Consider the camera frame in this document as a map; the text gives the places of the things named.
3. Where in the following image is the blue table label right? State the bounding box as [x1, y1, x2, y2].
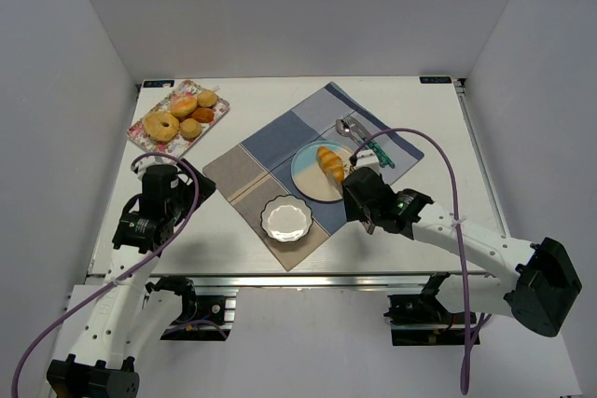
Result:
[419, 75, 452, 85]

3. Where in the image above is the long golden bread loaf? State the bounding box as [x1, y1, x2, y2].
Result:
[316, 146, 344, 184]

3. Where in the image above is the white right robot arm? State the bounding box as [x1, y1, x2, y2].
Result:
[342, 168, 582, 337]

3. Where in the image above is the blue and cream plate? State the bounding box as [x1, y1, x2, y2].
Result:
[291, 141, 352, 202]

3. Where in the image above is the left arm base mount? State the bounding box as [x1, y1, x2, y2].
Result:
[143, 276, 236, 341]

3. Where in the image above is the brown oval muffin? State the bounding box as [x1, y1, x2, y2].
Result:
[189, 107, 215, 123]

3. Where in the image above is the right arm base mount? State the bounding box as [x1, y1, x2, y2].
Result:
[383, 285, 465, 347]

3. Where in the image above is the blue table label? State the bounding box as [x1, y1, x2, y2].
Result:
[142, 79, 174, 89]
[419, 75, 452, 85]

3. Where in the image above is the round tan bun bottom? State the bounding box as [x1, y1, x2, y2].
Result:
[179, 118, 202, 140]

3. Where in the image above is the green handled spoon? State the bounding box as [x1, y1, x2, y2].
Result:
[336, 119, 365, 145]

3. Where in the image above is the pink glazed round bun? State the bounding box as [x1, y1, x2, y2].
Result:
[169, 95, 198, 118]

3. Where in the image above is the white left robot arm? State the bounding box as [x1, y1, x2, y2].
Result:
[47, 160, 216, 397]

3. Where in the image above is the green handled knife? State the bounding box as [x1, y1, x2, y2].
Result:
[355, 121, 396, 169]

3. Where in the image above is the golden ring doughnut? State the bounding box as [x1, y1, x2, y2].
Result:
[143, 111, 179, 143]

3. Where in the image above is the green handled fork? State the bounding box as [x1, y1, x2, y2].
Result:
[343, 116, 396, 169]

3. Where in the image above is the blue patchwork placemat cloth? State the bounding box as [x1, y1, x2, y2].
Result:
[203, 82, 408, 274]

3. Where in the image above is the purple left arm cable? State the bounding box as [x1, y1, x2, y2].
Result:
[9, 152, 204, 398]

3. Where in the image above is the white scalloped bowl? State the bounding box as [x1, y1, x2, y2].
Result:
[260, 195, 313, 243]

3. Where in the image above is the blue table label left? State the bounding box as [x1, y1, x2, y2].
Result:
[142, 79, 174, 89]

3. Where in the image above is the floral serving tray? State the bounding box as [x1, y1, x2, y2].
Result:
[127, 80, 230, 157]

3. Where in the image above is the round tan bun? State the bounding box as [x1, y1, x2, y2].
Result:
[196, 89, 218, 108]
[179, 118, 202, 140]

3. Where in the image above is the round tan bun top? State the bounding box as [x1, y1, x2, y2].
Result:
[196, 89, 218, 108]

